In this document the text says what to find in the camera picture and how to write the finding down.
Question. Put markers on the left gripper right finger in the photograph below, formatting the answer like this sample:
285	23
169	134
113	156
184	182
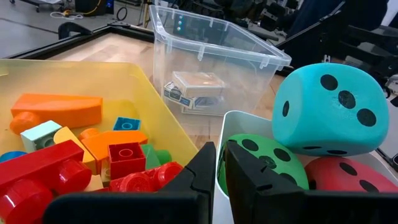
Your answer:
280	208

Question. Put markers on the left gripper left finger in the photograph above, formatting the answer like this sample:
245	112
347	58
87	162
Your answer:
140	208

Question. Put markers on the pink-red toy brick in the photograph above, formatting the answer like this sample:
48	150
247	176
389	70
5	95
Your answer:
136	183

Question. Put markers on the small red toy block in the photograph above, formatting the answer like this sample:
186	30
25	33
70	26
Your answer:
136	165

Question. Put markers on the green toy brick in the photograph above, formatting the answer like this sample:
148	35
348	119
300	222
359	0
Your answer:
150	158

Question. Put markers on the pink foam die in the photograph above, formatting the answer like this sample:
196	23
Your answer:
326	180

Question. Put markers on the green foam die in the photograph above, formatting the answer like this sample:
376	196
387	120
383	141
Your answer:
264	140

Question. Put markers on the small blue toy cube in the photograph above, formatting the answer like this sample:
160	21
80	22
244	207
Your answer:
119	123

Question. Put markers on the teal foam die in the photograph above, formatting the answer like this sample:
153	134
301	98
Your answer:
311	124

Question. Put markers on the white plastic bin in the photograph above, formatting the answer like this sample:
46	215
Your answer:
242	124

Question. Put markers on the red toy brick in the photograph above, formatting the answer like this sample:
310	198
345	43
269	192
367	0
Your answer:
37	161

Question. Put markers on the blue toy block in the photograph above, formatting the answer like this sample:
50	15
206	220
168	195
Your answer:
12	155

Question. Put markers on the yellow translucent bin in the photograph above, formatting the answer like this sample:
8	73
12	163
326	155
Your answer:
77	77

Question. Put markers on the clear plastic container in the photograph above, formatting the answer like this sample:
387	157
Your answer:
217	49

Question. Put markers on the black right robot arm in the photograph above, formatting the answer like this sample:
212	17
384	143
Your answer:
342	40

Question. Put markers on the blue-print playing card deck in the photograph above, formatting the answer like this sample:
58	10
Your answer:
205	111

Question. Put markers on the black table clamp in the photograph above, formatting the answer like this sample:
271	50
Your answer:
73	28

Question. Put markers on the black computer tower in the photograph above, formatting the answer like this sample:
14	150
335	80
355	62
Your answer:
93	6

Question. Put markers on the black aluminium table frame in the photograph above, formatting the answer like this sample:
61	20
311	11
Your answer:
93	37

